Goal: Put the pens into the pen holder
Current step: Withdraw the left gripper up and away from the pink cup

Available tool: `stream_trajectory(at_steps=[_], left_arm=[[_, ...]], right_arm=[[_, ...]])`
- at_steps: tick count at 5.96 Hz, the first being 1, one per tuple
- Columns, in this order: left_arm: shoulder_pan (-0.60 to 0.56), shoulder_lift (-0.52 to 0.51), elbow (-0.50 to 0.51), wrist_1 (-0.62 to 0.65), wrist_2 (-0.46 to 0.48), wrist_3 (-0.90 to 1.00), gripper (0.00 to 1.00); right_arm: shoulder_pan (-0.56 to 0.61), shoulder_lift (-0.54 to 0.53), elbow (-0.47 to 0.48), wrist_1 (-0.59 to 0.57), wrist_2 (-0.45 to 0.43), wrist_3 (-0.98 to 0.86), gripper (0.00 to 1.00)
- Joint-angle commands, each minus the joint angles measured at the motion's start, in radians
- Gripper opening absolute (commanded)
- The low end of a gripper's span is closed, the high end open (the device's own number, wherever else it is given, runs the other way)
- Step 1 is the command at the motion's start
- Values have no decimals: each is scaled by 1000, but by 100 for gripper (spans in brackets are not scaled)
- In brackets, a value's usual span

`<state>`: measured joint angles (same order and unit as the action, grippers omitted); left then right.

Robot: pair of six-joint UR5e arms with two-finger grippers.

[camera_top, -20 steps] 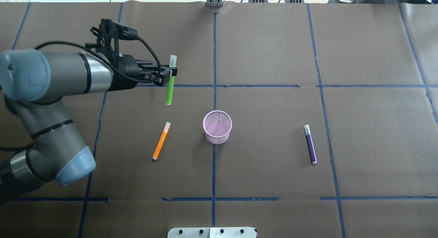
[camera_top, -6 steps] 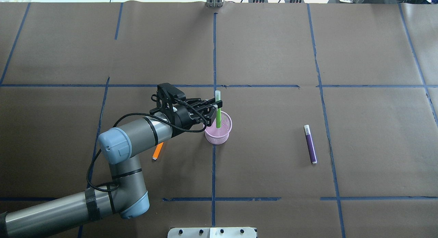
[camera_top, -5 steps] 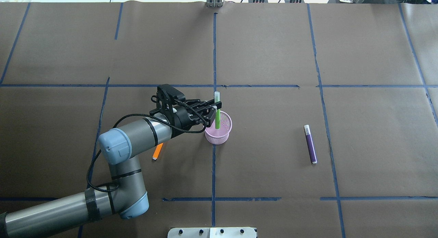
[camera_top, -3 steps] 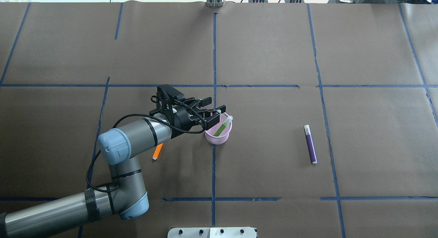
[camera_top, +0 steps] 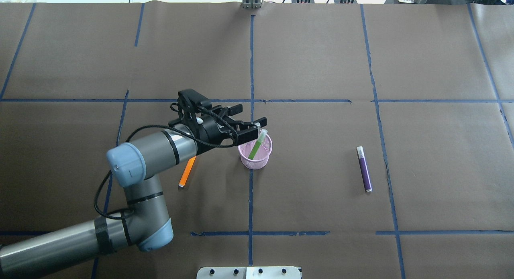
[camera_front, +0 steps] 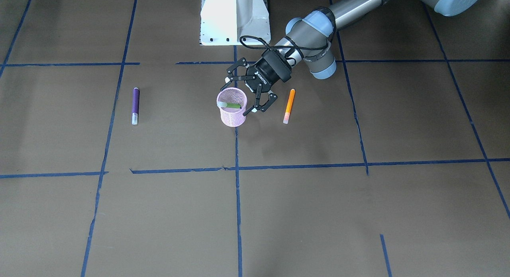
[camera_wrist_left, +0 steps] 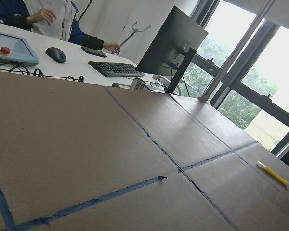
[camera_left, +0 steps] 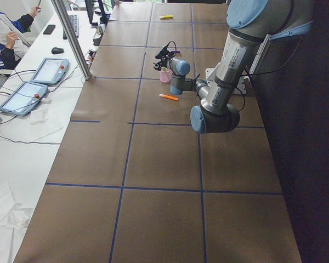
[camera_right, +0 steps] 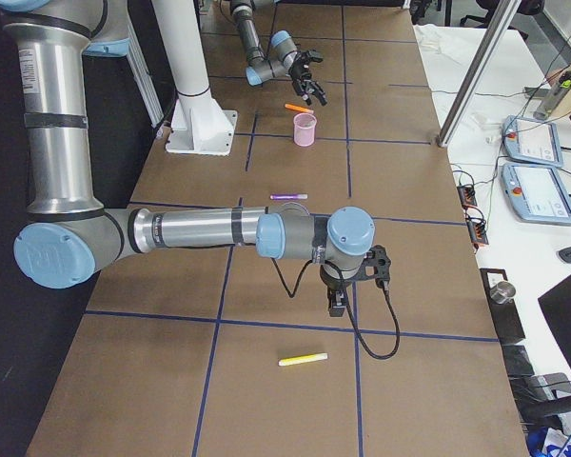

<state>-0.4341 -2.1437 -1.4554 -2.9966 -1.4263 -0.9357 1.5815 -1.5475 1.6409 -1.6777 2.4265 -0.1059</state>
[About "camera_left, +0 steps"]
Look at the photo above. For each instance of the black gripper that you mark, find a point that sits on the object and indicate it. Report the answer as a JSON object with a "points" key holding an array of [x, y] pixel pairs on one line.
{"points": [[164, 63]]}

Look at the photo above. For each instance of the orange highlighter pen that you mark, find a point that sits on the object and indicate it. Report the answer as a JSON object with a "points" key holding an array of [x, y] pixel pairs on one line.
{"points": [[169, 97]]}

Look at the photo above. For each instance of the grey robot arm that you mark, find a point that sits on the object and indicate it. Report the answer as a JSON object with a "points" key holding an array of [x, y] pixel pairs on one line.
{"points": [[249, 23]]}

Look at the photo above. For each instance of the pink mesh pen holder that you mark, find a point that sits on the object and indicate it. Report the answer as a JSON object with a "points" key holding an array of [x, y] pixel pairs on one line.
{"points": [[165, 75]]}

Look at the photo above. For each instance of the black keyboard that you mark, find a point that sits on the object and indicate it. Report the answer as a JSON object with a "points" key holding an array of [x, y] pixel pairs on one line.
{"points": [[74, 23]]}

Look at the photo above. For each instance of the black computer mouse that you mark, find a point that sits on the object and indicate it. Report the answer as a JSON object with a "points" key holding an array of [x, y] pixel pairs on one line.
{"points": [[57, 50]]}

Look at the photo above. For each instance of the upper teach pendant tablet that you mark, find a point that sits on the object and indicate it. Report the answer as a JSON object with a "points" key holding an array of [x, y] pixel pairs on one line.
{"points": [[50, 71]]}

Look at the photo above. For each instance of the teach pendant tablet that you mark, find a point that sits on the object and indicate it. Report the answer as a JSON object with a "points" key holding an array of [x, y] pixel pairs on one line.
{"points": [[50, 71], [24, 99]]}

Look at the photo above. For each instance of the black smartphone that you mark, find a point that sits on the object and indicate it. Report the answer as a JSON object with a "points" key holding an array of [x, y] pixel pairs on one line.
{"points": [[49, 29]]}

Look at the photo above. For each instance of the white desk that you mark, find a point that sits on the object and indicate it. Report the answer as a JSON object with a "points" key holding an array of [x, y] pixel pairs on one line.
{"points": [[28, 149]]}

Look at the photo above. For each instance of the lower teach pendant tablet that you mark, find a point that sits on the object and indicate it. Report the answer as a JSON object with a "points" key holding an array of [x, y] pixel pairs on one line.
{"points": [[24, 99]]}

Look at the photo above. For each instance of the seated person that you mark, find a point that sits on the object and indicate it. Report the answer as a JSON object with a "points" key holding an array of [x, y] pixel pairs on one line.
{"points": [[12, 46]]}

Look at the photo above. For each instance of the crumpled white plastic sheet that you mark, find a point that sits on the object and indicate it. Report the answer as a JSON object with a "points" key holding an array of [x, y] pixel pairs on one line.
{"points": [[14, 220]]}

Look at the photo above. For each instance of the aluminium frame post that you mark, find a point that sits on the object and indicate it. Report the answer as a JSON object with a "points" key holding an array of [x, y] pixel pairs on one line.
{"points": [[80, 46]]}

